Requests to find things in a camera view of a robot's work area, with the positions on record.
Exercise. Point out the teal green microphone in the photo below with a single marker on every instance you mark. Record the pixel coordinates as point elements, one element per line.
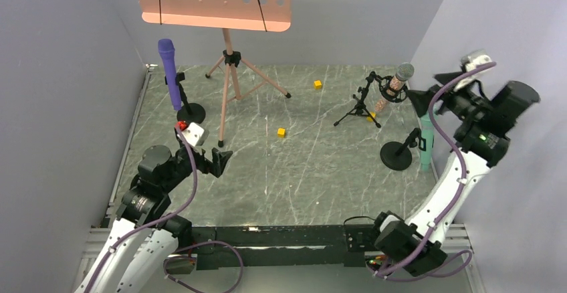
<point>427,142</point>

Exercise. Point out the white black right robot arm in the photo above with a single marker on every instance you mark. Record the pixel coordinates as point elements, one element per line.
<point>390,243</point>

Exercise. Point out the black round-base microphone stand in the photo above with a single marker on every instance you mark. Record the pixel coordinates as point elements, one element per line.
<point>190,111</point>

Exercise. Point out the pink music stand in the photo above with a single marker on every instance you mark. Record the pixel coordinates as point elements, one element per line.
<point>250,15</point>

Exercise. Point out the black clip stand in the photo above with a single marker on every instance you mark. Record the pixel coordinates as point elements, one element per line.
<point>397,155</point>

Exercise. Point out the yellow cube under tripod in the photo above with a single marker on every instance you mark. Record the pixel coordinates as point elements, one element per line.
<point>371,117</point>

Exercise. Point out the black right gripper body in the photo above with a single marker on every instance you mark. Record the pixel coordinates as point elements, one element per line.
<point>441,94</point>

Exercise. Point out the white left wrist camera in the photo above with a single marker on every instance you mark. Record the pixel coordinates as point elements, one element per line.
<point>191,133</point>

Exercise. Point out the yellow cube near teal microphone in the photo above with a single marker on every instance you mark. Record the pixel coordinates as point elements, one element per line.
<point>281,132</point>

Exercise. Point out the aluminium table edge rail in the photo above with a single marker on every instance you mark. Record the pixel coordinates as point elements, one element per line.
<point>105,221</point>

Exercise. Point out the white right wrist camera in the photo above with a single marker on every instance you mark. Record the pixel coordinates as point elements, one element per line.
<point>471,61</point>

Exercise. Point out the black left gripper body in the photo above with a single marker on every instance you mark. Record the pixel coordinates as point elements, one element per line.
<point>208,161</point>

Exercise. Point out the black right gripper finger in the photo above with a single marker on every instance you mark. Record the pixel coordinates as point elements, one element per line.
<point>445,78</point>
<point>420,99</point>

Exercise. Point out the purple microphone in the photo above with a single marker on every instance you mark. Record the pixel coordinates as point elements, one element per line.
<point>166,51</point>

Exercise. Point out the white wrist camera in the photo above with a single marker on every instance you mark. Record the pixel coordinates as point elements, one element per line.
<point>471,61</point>
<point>191,133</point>

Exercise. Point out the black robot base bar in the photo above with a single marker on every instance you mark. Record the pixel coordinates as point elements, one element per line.
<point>283,246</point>

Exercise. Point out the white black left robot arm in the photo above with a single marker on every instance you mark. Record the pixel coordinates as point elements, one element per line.
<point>143,234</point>

